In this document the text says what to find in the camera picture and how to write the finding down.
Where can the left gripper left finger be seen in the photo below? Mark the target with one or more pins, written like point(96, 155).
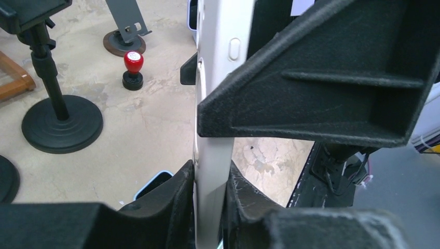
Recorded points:
point(159, 219)

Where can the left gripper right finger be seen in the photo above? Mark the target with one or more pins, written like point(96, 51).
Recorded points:
point(252, 220)

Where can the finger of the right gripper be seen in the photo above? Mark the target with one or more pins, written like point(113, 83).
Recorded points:
point(188, 71)
point(346, 72)

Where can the blue case phone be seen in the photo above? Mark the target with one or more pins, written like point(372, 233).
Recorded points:
point(153, 183)

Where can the white case phone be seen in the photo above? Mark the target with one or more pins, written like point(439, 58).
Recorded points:
point(223, 34)

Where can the black phone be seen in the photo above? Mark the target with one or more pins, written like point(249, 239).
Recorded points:
point(192, 8)

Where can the dark round phone stand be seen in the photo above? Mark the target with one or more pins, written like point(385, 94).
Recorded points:
point(130, 28)

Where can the black round-base phone stand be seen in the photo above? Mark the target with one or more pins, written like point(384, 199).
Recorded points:
point(59, 124)

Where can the black tall phone stand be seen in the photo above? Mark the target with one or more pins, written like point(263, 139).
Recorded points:
point(10, 181)

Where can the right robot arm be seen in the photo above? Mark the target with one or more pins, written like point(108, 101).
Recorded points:
point(328, 179)

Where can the red capped small bottle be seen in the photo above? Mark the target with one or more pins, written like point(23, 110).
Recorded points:
point(132, 79)

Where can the wooden shelf rack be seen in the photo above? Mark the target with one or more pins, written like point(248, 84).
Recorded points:
point(14, 79)

